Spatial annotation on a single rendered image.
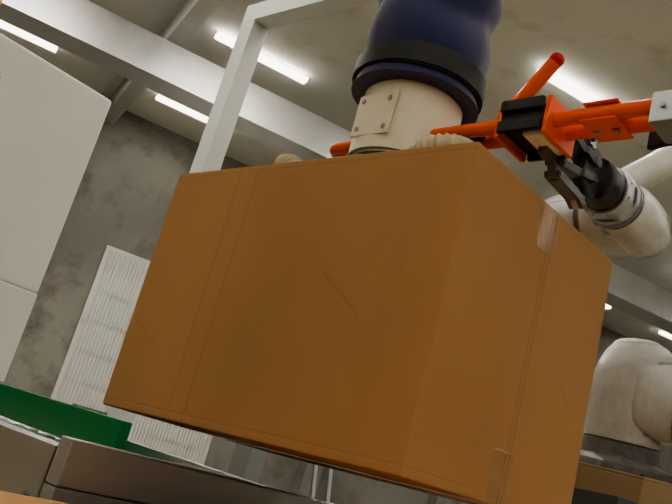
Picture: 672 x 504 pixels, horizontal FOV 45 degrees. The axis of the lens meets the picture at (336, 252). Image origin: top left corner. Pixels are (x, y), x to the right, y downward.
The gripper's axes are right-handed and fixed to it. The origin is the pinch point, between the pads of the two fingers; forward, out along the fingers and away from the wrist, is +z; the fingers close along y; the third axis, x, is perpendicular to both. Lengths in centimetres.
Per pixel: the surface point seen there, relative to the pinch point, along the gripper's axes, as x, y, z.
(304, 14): 280, -191, -164
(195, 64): 662, -323, -332
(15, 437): 48, 62, 35
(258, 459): 91, 56, -50
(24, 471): 43, 65, 35
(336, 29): 534, -388, -401
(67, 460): 35, 62, 34
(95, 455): 35, 60, 31
